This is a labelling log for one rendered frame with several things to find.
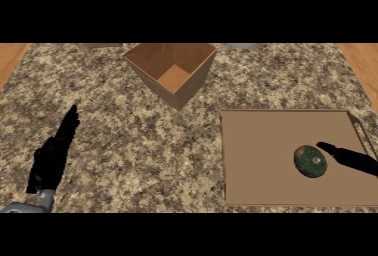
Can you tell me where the dark green round squash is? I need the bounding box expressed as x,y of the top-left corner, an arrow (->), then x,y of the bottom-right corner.
293,144 -> 330,179

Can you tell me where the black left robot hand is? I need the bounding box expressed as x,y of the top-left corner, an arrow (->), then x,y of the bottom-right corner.
26,104 -> 82,195

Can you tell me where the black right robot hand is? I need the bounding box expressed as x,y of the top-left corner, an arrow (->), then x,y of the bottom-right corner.
315,141 -> 378,178

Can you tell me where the tan flat tray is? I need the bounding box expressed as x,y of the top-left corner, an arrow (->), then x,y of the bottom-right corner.
219,108 -> 378,207

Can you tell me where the pale grey rounded object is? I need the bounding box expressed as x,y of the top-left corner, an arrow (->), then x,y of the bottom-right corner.
224,42 -> 259,50

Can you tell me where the brown cardboard box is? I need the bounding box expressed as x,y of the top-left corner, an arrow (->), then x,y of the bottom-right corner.
122,42 -> 219,111

